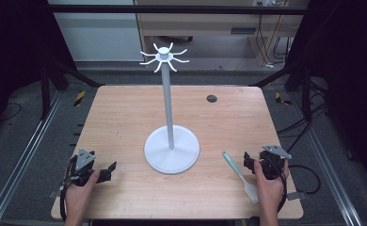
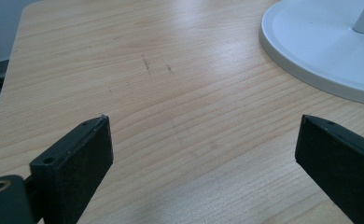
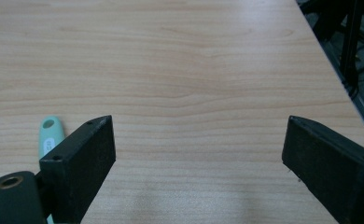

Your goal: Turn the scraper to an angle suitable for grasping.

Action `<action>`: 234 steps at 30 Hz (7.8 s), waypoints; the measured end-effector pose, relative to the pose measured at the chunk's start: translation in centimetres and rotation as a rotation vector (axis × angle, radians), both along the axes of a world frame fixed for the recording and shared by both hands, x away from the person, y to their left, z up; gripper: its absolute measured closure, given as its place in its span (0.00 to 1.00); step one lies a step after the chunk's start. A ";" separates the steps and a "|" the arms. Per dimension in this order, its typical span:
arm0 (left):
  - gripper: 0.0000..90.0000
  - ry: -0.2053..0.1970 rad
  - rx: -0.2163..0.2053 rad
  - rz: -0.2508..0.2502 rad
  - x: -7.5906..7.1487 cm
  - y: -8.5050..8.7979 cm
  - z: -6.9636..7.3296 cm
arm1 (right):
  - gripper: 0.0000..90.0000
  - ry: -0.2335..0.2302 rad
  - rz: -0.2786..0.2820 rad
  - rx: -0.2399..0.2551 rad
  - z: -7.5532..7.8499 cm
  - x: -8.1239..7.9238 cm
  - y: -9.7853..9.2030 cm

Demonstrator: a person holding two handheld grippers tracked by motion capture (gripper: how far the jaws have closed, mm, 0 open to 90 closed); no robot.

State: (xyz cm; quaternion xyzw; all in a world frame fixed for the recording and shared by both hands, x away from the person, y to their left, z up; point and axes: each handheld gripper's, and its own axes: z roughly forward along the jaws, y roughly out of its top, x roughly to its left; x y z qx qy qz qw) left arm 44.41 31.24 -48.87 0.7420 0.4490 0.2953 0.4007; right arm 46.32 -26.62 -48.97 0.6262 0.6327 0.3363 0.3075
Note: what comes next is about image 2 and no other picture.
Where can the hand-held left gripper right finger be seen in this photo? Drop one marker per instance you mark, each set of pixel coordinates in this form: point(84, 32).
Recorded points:
point(338, 161)

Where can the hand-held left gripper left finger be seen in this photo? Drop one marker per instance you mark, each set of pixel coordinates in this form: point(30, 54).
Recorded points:
point(74, 165)

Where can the white round stand base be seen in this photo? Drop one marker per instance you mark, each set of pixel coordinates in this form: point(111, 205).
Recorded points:
point(323, 46)

